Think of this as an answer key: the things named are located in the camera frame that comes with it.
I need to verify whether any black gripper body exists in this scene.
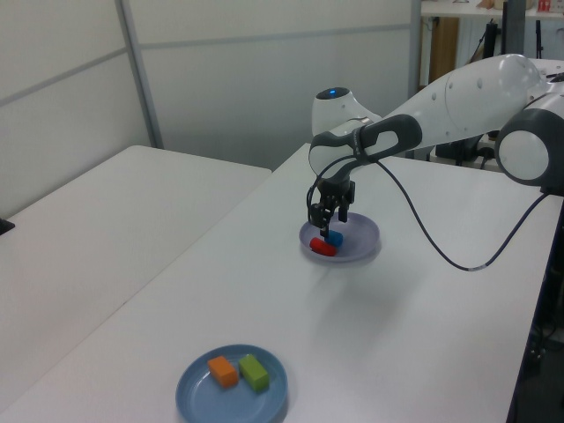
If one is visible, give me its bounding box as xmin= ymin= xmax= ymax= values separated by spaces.
xmin=313 ymin=175 xmax=353 ymax=203

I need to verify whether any red cylinder block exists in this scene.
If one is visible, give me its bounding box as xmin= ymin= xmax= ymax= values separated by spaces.
xmin=308 ymin=237 xmax=338 ymax=257

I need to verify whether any green rectangular block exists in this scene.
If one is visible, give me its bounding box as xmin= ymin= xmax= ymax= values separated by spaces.
xmin=238 ymin=353 xmax=271 ymax=392

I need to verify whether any orange rectangular block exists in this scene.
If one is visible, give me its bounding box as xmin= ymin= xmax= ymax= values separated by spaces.
xmin=206 ymin=355 xmax=240 ymax=389

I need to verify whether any purple plate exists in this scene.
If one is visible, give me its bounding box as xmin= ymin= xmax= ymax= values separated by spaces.
xmin=298 ymin=211 xmax=381 ymax=264

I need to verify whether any black control box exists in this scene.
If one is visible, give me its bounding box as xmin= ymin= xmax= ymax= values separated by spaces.
xmin=434 ymin=139 xmax=485 ymax=167

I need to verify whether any brown wooden cabinet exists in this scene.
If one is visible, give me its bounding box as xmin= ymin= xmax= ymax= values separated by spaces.
xmin=427 ymin=16 xmax=460 ymax=85

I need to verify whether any black monitor stand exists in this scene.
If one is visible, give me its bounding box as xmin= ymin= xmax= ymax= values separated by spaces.
xmin=482 ymin=18 xmax=500 ymax=59

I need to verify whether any blue plate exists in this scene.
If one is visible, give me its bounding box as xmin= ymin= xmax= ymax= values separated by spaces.
xmin=174 ymin=344 xmax=289 ymax=423

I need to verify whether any black monitor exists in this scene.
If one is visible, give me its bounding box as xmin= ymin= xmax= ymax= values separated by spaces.
xmin=501 ymin=0 xmax=526 ymax=56

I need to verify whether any grey partition post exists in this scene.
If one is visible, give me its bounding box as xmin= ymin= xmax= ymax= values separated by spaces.
xmin=409 ymin=0 xmax=427 ymax=93

